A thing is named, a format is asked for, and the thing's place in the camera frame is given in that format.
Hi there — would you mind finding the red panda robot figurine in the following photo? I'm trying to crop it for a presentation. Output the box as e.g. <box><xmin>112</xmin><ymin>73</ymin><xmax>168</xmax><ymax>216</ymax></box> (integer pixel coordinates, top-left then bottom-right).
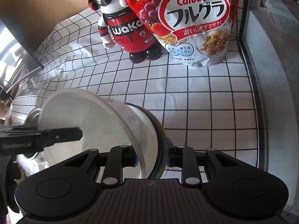
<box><xmin>88</xmin><ymin>0</ymin><xmax>162</xmax><ymax>64</ymax></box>

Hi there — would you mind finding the yellow rimmed white bowl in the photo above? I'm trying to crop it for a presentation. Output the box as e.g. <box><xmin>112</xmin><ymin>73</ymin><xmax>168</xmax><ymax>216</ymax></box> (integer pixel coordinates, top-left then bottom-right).
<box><xmin>149</xmin><ymin>113</ymin><xmax>168</xmax><ymax>179</ymax></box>

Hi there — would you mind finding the white glass PC case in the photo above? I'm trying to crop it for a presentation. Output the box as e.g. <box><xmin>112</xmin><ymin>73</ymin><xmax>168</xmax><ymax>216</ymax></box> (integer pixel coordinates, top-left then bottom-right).
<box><xmin>241</xmin><ymin>0</ymin><xmax>298</xmax><ymax>223</ymax></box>

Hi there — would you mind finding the red Calbee cereal bag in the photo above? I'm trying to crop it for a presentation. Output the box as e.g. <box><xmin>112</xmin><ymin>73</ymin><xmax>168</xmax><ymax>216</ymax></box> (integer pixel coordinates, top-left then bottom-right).
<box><xmin>125</xmin><ymin>0</ymin><xmax>239</xmax><ymax>68</ymax></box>

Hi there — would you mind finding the stainless steel bowl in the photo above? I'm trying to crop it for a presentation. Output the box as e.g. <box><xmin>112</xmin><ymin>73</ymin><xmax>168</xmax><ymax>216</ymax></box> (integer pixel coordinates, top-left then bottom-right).
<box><xmin>24</xmin><ymin>107</ymin><xmax>45</xmax><ymax>165</ymax></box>

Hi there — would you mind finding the blue enamel bowl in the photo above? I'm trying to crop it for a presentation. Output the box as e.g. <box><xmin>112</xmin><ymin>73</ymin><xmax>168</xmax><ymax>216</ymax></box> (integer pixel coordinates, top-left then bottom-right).
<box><xmin>124</xmin><ymin>103</ymin><xmax>158</xmax><ymax>179</ymax></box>

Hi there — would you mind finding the white printed paper bowl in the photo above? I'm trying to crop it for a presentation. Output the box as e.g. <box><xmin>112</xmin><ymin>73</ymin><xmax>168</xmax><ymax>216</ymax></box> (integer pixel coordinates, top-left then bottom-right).
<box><xmin>38</xmin><ymin>88</ymin><xmax>149</xmax><ymax>178</ymax></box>

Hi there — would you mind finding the white checkered tablecloth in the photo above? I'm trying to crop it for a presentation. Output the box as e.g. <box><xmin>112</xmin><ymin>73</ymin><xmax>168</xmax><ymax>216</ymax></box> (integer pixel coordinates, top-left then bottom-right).
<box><xmin>9</xmin><ymin>8</ymin><xmax>261</xmax><ymax>167</ymax></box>

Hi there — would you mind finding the black gloved left hand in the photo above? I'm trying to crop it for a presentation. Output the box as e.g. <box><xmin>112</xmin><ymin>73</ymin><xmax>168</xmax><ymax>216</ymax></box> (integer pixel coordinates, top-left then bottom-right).
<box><xmin>1</xmin><ymin>156</ymin><xmax>22</xmax><ymax>223</ymax></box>

